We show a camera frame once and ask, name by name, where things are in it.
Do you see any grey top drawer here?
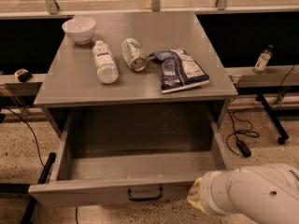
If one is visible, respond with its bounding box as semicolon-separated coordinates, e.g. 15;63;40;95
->
29;103;229;208

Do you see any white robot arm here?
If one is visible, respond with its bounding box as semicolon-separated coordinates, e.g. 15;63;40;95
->
187;163;299;224

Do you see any blue chip bag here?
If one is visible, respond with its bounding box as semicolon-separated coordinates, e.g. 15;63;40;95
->
149;49;209;93

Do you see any black table leg left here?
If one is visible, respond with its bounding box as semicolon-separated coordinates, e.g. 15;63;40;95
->
0;151;57;224

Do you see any white plastic bottle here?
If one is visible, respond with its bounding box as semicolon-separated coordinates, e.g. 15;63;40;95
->
93;40;119;84

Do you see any green soda can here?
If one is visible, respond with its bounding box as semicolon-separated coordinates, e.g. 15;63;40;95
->
121;38;146;72

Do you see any small green-label bottle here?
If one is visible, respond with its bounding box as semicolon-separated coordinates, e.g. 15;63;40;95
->
253;45;274;75

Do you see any grey cabinet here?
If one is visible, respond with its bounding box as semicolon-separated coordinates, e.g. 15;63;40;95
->
33;10;239;138

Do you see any white bowl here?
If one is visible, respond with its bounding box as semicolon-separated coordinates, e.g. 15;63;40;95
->
62;17;96;45

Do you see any black and white tape measure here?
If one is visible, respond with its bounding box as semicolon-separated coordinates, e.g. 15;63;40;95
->
14;69;32;82

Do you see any black drawer handle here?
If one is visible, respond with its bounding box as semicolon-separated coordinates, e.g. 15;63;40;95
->
127;186;164;203

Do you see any black power adapter with cable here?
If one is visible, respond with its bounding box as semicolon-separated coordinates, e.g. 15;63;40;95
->
225;107;261;158

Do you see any grey ledge rail right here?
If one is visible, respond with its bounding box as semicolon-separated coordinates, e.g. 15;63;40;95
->
226;64;299;88

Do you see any grey ledge rail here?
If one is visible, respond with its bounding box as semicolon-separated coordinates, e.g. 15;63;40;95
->
0;74;46;96
226;64;299;88

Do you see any black cable left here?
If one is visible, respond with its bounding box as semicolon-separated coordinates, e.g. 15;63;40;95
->
3;105;46;168

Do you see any grey ledge rail left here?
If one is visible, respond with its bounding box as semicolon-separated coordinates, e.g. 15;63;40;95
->
0;74;46;96

